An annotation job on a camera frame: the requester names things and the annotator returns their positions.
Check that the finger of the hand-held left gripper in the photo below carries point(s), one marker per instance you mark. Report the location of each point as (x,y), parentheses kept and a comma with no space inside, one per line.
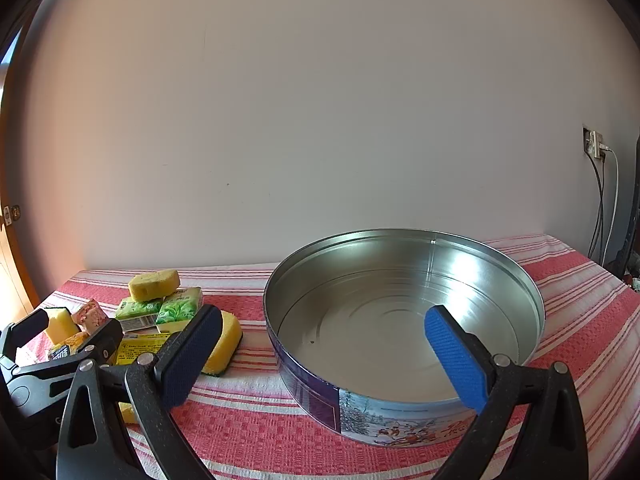
(25,330)
(102,337)

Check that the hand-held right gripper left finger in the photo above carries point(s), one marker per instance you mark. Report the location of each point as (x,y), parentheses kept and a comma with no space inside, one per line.
(187,355)

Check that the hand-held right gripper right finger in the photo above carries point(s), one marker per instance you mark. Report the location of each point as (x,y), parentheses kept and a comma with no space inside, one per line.
(457,360)

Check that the pale yellow sponge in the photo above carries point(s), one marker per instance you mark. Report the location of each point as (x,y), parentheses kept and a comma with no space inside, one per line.
(61,327)

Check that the black orange snack packet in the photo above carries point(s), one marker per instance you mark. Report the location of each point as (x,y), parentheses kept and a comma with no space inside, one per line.
(65,350)

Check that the green tissue pack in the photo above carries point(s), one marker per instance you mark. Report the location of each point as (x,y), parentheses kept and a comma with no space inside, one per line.
(177,310)
(137,310)

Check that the yellow sponge with speckled top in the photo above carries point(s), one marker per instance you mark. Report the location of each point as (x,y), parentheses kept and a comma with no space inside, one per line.
(152,286)

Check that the round metal tin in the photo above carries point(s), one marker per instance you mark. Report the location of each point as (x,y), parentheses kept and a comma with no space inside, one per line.
(375,320)

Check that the pink floral snack packet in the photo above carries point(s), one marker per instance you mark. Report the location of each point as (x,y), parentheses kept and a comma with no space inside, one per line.
(91,316)

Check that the wooden door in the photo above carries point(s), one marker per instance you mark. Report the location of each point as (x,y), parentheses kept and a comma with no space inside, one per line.
(12,260)

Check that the red white striped tablecloth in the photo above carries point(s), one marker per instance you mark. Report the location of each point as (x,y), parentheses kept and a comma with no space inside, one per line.
(250,435)

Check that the brass door latch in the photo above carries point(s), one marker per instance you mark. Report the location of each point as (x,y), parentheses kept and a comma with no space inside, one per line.
(12,214)

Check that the wall socket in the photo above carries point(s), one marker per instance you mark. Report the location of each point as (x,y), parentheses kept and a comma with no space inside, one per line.
(592,141)

